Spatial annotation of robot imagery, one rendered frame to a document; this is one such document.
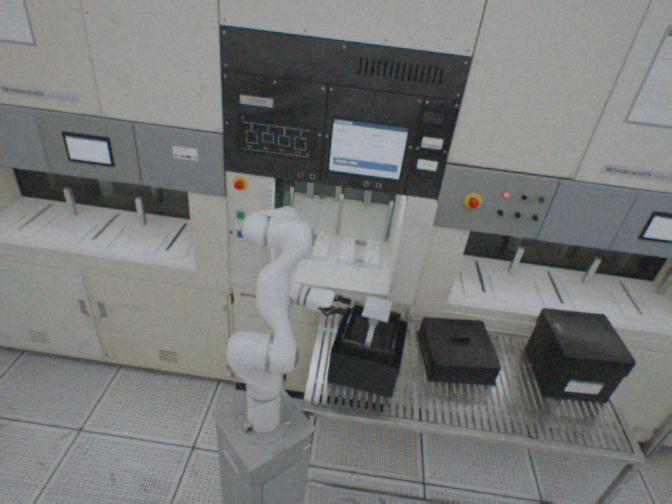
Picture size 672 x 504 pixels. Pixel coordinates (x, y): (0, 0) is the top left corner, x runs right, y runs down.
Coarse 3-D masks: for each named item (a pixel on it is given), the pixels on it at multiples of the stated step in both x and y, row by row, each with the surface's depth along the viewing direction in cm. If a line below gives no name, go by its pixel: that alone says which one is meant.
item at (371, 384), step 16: (400, 320) 197; (336, 336) 186; (400, 336) 202; (336, 352) 200; (400, 352) 197; (336, 368) 182; (352, 368) 180; (368, 368) 178; (384, 368) 176; (352, 384) 185; (368, 384) 183; (384, 384) 181
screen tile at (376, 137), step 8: (376, 136) 176; (384, 136) 176; (392, 136) 176; (392, 144) 177; (400, 144) 177; (368, 152) 180; (376, 152) 180; (384, 152) 180; (392, 152) 179; (400, 152) 179; (392, 160) 181
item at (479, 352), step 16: (432, 320) 209; (448, 320) 210; (464, 320) 211; (480, 320) 213; (432, 336) 201; (448, 336) 202; (464, 336) 198; (480, 336) 204; (432, 352) 193; (448, 352) 194; (464, 352) 195; (480, 352) 196; (432, 368) 190; (448, 368) 189; (464, 368) 189; (480, 368) 189; (496, 368) 189; (480, 384) 194
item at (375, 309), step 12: (372, 300) 182; (384, 300) 183; (360, 312) 196; (372, 312) 176; (384, 312) 177; (396, 312) 192; (348, 324) 186; (372, 324) 182; (384, 324) 195; (396, 324) 194; (348, 336) 200; (372, 336) 177; (384, 336) 198; (348, 348) 179; (360, 348) 178; (372, 348) 175; (384, 348) 175; (372, 360) 180; (384, 360) 178
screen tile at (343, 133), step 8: (336, 128) 176; (344, 128) 176; (336, 136) 178; (344, 136) 178; (352, 136) 177; (360, 136) 177; (336, 144) 180; (360, 144) 179; (336, 152) 182; (344, 152) 181; (352, 152) 181; (360, 152) 181
